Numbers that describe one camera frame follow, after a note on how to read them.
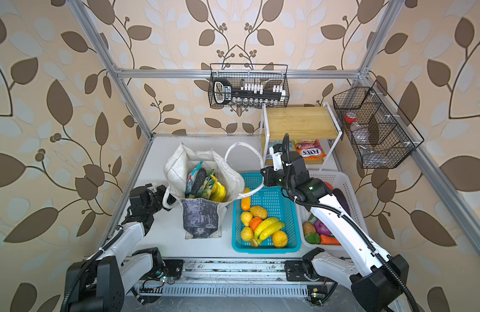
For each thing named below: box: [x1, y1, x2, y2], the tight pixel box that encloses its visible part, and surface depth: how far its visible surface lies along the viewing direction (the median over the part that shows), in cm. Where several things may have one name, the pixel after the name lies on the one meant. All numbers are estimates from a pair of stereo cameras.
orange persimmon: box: [249, 216, 263, 233], surface depth 83 cm
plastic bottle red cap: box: [344, 111, 371, 149], surface depth 82 cm
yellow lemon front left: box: [240, 226, 255, 242], surface depth 81 cm
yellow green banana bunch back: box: [210, 174, 226, 203], surface depth 88 cm
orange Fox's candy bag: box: [295, 139, 327, 160], surface depth 92 cm
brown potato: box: [302, 221, 317, 236], surface depth 80 cm
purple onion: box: [313, 219, 332, 237], surface depth 81 cm
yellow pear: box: [240, 211, 254, 227], surface depth 86 cm
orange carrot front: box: [320, 234, 342, 246], surface depth 77 cm
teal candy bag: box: [184, 161, 204, 199], surface depth 86 cm
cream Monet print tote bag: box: [162, 142, 205, 240], surface depth 80 cm
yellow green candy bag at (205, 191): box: [197, 169, 215, 200], surface depth 87 cm
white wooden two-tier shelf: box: [260, 102, 343, 171], surface depth 82 cm
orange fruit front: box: [272, 230, 289, 249], surface depth 79 cm
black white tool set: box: [213, 78, 287, 107], surface depth 85 cm
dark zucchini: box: [190, 167, 207, 197], surface depth 88 cm
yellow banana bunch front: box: [253, 217, 286, 246], surface depth 79 cm
